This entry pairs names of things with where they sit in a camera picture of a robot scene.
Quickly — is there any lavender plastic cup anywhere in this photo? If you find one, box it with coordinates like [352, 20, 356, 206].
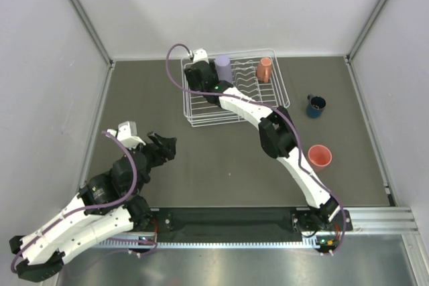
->
[214, 55, 233, 84]

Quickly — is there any pink handled mug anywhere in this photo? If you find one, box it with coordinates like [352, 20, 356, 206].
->
[256, 57, 272, 83]

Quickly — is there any pink plastic cup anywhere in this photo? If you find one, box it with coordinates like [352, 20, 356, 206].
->
[307, 145, 332, 171]

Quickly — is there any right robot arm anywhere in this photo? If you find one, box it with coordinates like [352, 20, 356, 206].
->
[184, 61, 347, 230]

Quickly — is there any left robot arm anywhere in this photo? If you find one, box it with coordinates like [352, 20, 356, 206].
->
[9, 130, 177, 283]

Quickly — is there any dark blue mug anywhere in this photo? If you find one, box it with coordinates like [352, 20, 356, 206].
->
[306, 94, 326, 119]

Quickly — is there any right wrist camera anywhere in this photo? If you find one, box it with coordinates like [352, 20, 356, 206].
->
[188, 48, 209, 64]

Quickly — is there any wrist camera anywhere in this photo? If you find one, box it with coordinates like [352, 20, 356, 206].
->
[107, 121, 146, 149]
[188, 48, 209, 64]

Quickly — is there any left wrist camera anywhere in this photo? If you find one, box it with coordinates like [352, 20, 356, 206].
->
[107, 121, 146, 149]

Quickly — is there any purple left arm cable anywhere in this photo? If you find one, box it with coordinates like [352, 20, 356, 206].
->
[9, 130, 158, 275]

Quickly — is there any white wire dish rack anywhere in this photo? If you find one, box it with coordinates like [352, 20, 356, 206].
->
[182, 49, 290, 127]

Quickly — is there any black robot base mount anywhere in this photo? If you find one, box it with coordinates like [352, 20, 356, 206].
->
[153, 207, 353, 253]

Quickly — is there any slotted cable duct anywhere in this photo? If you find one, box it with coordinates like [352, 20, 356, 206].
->
[94, 237, 320, 249]

